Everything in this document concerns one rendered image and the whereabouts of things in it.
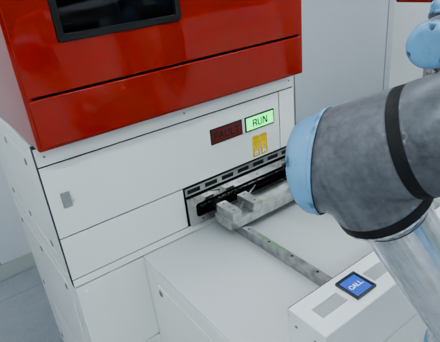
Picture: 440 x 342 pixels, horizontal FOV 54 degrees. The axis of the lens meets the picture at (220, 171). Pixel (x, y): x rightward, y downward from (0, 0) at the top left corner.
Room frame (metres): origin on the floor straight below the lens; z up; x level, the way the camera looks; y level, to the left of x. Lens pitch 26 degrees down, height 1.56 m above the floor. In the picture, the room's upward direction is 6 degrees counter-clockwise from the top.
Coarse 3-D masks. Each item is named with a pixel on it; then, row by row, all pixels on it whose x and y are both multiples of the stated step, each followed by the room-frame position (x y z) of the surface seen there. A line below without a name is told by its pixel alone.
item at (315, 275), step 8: (240, 232) 1.08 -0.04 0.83; (248, 232) 1.05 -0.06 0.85; (256, 232) 1.05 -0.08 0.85; (256, 240) 1.03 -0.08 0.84; (264, 240) 1.00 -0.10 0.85; (264, 248) 1.00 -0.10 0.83; (272, 248) 0.97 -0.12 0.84; (280, 248) 0.96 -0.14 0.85; (280, 256) 0.94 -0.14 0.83; (288, 256) 0.92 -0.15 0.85; (296, 256) 0.92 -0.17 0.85; (288, 264) 0.92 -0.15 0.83; (296, 264) 0.89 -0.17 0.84; (304, 264) 0.88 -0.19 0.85; (304, 272) 0.87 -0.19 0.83; (312, 272) 0.85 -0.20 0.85; (320, 272) 0.84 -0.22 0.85; (312, 280) 0.85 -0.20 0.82; (320, 280) 0.83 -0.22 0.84; (328, 280) 0.81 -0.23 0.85
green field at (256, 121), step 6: (264, 114) 1.30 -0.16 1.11; (270, 114) 1.31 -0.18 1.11; (246, 120) 1.26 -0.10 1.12; (252, 120) 1.27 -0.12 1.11; (258, 120) 1.28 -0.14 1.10; (264, 120) 1.30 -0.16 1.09; (270, 120) 1.31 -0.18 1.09; (246, 126) 1.26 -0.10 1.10; (252, 126) 1.27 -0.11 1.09; (258, 126) 1.28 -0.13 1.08
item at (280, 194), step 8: (280, 184) 1.26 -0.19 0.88; (264, 192) 1.22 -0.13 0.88; (272, 192) 1.22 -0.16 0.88; (280, 192) 1.21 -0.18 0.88; (288, 192) 1.21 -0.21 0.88; (264, 200) 1.17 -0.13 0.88; (272, 200) 1.16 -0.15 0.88; (280, 200) 1.17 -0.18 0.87; (288, 200) 1.19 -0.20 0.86; (240, 208) 1.14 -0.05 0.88; (248, 208) 1.13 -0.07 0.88; (264, 208) 1.13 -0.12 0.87; (272, 208) 1.15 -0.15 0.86; (216, 216) 1.12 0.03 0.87; (224, 216) 1.10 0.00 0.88; (248, 216) 1.10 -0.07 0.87; (256, 216) 1.11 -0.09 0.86; (224, 224) 1.09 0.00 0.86; (232, 224) 1.06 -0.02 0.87; (240, 224) 1.08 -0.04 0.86
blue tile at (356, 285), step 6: (354, 276) 0.69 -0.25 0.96; (342, 282) 0.67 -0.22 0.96; (348, 282) 0.67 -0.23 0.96; (354, 282) 0.67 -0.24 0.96; (360, 282) 0.67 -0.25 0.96; (366, 282) 0.66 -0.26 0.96; (348, 288) 0.65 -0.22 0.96; (354, 288) 0.65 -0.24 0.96; (360, 288) 0.65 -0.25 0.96; (366, 288) 0.65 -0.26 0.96
